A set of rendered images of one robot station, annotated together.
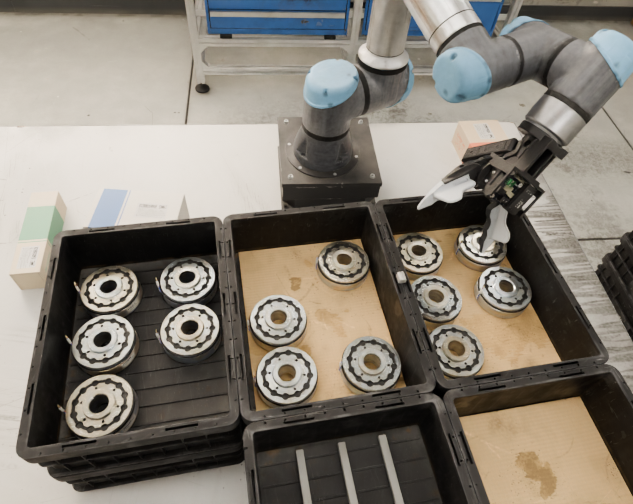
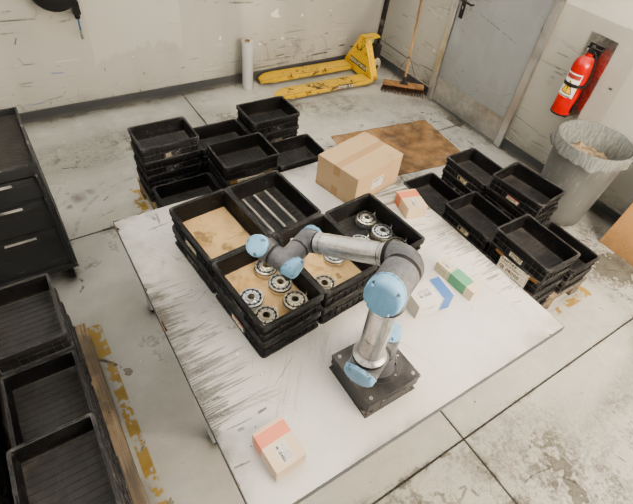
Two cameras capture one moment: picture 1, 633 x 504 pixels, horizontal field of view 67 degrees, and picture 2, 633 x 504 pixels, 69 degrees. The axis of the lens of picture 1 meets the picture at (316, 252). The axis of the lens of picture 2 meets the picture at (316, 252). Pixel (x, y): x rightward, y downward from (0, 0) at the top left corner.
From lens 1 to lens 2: 1.97 m
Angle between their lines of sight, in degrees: 79
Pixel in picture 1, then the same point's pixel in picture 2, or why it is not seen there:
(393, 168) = (334, 408)
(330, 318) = (317, 268)
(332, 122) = not seen: hidden behind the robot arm
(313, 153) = not seen: hidden behind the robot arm
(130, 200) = (437, 294)
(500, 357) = (246, 277)
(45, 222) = (459, 278)
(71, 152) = (507, 331)
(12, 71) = not seen: outside the picture
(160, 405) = (352, 228)
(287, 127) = (408, 369)
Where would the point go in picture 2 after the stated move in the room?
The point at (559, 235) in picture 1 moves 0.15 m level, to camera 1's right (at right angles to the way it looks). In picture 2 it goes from (210, 399) to (170, 412)
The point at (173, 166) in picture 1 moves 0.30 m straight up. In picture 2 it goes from (453, 346) to (477, 304)
